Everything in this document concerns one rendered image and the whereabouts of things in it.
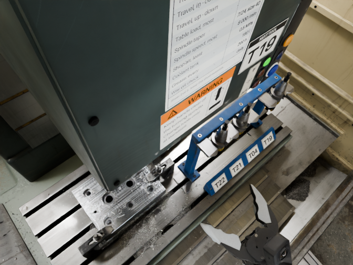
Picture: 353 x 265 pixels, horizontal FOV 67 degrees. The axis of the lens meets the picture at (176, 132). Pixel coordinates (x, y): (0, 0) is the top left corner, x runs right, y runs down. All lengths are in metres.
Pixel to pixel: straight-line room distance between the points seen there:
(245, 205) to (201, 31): 1.17
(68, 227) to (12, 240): 0.42
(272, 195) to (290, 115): 0.46
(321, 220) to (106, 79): 1.32
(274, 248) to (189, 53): 0.37
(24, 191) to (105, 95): 1.40
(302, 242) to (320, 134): 0.58
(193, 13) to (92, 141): 0.17
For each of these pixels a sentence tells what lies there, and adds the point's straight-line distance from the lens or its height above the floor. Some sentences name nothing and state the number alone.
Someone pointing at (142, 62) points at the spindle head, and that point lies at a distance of 0.27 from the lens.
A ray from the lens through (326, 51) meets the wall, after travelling 1.43.
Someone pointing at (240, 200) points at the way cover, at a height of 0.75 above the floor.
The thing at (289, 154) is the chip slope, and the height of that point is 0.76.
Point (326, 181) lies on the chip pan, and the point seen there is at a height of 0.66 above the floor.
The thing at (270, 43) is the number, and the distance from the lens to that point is 0.52.
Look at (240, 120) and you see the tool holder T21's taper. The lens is 0.98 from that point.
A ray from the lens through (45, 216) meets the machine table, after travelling 1.25.
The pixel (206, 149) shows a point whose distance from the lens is 0.93.
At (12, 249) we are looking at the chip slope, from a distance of 1.55.
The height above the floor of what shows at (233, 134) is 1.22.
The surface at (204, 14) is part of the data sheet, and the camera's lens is 0.30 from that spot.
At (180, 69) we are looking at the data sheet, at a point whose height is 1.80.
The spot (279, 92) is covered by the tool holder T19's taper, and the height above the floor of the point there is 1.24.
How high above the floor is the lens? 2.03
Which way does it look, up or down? 60 degrees down
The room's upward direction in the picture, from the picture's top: 7 degrees clockwise
